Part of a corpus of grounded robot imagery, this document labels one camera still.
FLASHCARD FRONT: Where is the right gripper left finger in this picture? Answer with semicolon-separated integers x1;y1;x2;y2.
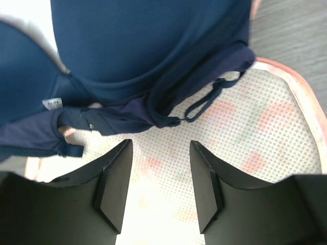
1;139;133;245

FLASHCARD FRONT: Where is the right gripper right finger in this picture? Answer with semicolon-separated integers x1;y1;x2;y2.
190;141;326;245

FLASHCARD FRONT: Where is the navy blue bra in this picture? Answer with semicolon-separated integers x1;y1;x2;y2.
1;1;255;160

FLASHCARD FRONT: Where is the pink mesh laundry bag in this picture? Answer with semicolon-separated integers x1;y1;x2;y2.
0;0;327;245

